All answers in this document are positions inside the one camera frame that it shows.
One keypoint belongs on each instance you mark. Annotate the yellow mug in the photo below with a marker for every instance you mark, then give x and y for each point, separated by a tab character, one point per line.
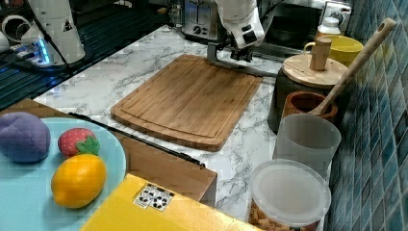
343	49

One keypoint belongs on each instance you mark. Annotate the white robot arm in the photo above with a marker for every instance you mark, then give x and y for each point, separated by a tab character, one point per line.
236	9

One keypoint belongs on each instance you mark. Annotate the toy lemon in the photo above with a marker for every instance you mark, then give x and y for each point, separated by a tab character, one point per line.
78	180

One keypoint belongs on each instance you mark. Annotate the amber bottle white cap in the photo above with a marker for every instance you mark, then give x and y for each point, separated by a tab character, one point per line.
328	26

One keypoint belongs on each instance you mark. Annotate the brown ceramic utensil cup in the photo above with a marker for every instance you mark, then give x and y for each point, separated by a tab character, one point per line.
302	102

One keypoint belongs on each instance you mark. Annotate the light blue plate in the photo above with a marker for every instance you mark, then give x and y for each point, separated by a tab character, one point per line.
26	200

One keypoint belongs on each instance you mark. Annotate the frosted plastic cup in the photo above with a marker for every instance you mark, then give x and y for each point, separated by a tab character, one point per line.
309	140

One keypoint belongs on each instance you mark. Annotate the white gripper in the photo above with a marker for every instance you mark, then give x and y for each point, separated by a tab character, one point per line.
246	34

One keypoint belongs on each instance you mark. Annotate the yellow box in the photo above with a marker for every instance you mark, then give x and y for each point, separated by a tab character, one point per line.
139	205

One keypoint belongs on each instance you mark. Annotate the black canister wooden lid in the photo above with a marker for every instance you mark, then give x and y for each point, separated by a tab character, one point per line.
296	74

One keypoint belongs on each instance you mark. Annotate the plush strawberry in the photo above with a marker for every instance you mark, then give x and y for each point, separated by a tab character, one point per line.
77	141

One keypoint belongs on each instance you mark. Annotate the silver toaster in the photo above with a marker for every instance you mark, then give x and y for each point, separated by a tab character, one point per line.
201	20

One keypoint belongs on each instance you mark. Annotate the wooden spoon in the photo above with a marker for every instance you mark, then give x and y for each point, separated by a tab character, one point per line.
371	45

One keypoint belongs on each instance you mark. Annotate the bamboo cutting board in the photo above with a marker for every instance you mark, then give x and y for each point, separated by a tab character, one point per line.
189	102

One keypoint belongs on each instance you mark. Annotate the plastic jar with snacks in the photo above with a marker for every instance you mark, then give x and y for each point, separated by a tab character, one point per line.
289	193

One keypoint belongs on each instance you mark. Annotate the purple plush fruit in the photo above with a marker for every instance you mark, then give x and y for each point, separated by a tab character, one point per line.
24	138

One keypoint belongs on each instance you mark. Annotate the black oven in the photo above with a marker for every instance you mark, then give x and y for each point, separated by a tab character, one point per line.
290	24

